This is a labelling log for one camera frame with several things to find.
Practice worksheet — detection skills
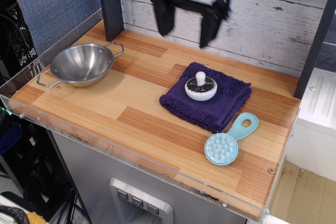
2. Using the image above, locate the silver dispenser button panel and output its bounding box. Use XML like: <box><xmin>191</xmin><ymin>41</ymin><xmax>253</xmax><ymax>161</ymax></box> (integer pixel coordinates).
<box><xmin>109</xmin><ymin>177</ymin><xmax>174</xmax><ymax>223</ymax></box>

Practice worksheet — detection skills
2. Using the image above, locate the light blue round brush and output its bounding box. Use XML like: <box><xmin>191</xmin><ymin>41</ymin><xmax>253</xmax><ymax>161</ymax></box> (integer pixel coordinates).
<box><xmin>204</xmin><ymin>112</ymin><xmax>259</xmax><ymax>166</ymax></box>

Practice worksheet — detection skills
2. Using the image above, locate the black plastic crate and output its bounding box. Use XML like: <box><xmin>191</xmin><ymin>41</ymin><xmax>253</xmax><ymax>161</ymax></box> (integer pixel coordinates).
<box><xmin>1</xmin><ymin>0</ymin><xmax>37</xmax><ymax>77</ymax></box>

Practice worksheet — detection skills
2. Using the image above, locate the dark right vertical post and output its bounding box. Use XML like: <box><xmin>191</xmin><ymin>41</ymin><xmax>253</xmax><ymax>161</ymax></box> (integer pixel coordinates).
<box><xmin>293</xmin><ymin>0</ymin><xmax>335</xmax><ymax>99</ymax></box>

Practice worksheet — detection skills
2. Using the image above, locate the clear acrylic table guard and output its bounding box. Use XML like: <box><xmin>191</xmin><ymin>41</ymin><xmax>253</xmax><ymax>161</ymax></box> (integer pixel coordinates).
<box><xmin>1</xmin><ymin>46</ymin><xmax>299</xmax><ymax>223</ymax></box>

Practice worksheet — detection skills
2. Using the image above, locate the steel bowl with handles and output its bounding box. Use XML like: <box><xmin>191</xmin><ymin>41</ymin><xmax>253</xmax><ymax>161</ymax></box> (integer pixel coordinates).
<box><xmin>37</xmin><ymin>41</ymin><xmax>124</xmax><ymax>88</ymax></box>

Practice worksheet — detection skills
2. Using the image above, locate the purple folded cloth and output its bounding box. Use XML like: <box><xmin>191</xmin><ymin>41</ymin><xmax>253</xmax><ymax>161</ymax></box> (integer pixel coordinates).
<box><xmin>159</xmin><ymin>62</ymin><xmax>252</xmax><ymax>134</ymax></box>

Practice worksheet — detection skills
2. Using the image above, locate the dark left vertical post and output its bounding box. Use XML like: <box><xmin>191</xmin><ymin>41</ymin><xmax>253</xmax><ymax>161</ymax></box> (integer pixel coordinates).
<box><xmin>100</xmin><ymin>0</ymin><xmax>124</xmax><ymax>41</ymax></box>

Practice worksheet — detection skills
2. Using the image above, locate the dark vertical post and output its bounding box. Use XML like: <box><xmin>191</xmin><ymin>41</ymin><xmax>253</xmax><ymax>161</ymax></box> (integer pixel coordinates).
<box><xmin>293</xmin><ymin>0</ymin><xmax>335</xmax><ymax>99</ymax></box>
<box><xmin>100</xmin><ymin>0</ymin><xmax>124</xmax><ymax>41</ymax></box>

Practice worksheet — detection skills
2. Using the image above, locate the white toy mushroom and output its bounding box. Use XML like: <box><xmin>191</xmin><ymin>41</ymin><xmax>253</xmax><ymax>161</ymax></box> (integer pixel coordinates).
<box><xmin>184</xmin><ymin>71</ymin><xmax>217</xmax><ymax>102</ymax></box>

